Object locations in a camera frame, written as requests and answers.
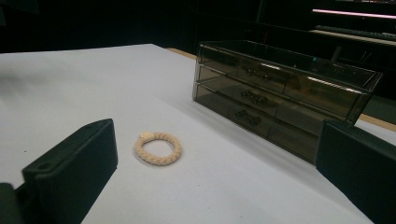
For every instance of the pale background desk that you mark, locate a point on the pale background desk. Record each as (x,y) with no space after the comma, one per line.
(358,38)

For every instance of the dark keyboard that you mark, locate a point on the dark keyboard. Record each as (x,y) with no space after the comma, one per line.
(351,31)

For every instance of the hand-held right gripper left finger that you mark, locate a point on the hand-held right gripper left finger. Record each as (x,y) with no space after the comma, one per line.
(71,168)

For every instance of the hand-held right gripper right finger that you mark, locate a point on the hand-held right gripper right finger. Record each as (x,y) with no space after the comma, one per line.
(361,174)

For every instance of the pink light strip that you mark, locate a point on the pink light strip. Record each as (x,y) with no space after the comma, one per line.
(351,13)

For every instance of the smoked acrylic drawer organizer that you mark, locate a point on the smoked acrylic drawer organizer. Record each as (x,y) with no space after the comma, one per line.
(280,59)

